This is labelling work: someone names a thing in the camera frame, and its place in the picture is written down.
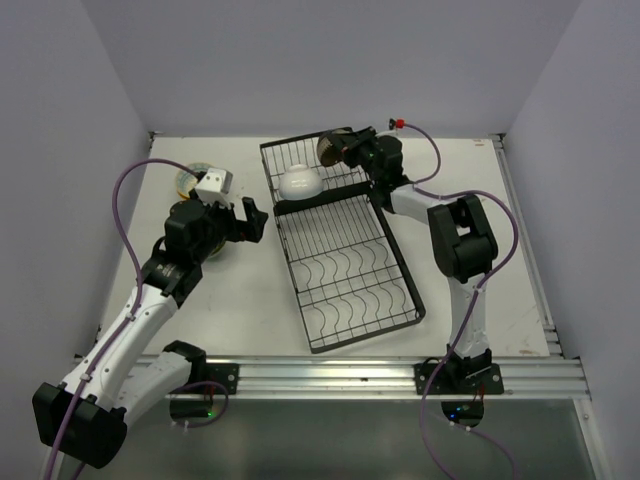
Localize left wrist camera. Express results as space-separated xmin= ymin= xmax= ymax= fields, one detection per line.
xmin=194 ymin=168 xmax=233 ymax=209

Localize dark patterned bowl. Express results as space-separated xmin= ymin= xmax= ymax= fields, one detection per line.
xmin=316 ymin=127 xmax=353 ymax=168

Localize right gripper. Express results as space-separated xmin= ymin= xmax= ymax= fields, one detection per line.
xmin=327 ymin=126 xmax=383 ymax=183

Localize lime yellow bowl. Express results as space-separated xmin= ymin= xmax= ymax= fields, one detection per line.
xmin=207 ymin=241 xmax=226 ymax=260

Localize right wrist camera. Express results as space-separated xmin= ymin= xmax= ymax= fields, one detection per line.
xmin=376 ymin=118 xmax=405 ymax=137

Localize black wire dish rack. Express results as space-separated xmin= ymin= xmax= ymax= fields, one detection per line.
xmin=260 ymin=133 xmax=426 ymax=354

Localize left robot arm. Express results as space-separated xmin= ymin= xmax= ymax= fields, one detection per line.
xmin=32 ymin=197 xmax=268 ymax=469

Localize aluminium mounting rail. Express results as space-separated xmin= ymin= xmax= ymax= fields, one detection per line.
xmin=207 ymin=356 xmax=590 ymax=400

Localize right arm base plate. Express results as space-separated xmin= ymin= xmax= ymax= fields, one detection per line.
xmin=413 ymin=354 xmax=505 ymax=395

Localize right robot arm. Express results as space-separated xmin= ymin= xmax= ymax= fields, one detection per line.
xmin=317 ymin=128 xmax=498 ymax=394

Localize white ceramic bowl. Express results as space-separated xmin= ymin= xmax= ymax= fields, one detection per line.
xmin=279 ymin=164 xmax=323 ymax=201

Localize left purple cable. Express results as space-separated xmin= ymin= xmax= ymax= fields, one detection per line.
xmin=43 ymin=158 xmax=231 ymax=480

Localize white bowl yellow sun dots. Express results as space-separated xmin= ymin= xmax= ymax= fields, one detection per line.
xmin=174 ymin=162 xmax=212 ymax=199

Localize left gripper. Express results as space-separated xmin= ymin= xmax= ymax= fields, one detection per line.
xmin=189 ymin=188 xmax=266 ymax=263

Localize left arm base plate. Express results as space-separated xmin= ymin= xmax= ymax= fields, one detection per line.
xmin=202 ymin=362 xmax=240 ymax=395

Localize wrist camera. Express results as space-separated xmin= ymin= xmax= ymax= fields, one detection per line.
xmin=194 ymin=168 xmax=233 ymax=209
xmin=376 ymin=118 xmax=405 ymax=137

